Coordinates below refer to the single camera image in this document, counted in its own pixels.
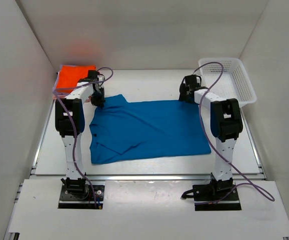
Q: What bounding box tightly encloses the blue t shirt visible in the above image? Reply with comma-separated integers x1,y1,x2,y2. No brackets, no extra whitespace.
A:
89,94,211,165

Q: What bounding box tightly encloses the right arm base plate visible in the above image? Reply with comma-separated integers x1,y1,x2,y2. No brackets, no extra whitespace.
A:
180,183,242,212

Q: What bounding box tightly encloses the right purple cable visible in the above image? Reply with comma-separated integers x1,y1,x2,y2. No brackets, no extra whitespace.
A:
191,61,276,207

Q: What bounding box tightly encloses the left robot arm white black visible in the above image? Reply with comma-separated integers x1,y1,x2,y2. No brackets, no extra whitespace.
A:
52,65,106,201

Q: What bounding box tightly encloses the white plastic basket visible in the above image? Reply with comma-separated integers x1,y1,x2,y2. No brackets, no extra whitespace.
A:
198,57,257,108

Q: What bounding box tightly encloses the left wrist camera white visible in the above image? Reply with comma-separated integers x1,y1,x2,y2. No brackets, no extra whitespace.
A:
98,73,105,86

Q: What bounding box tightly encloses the folded orange t shirt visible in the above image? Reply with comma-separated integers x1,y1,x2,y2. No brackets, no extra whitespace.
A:
56,65,96,89

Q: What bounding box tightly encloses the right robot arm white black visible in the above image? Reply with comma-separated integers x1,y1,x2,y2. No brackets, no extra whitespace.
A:
179,74,243,201

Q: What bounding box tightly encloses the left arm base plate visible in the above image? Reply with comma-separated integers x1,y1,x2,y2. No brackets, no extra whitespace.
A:
58,184,105,210

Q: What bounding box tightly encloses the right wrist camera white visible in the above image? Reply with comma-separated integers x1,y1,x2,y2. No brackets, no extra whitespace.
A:
195,75,202,86

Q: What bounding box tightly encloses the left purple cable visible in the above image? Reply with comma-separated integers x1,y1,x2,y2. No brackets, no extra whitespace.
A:
52,66,115,210

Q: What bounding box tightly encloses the purple cable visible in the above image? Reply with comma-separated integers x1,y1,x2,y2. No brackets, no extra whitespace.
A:
191,61,276,207
52,66,115,210

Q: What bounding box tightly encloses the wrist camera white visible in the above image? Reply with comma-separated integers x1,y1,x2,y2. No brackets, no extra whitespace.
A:
98,73,105,86
195,75,202,86

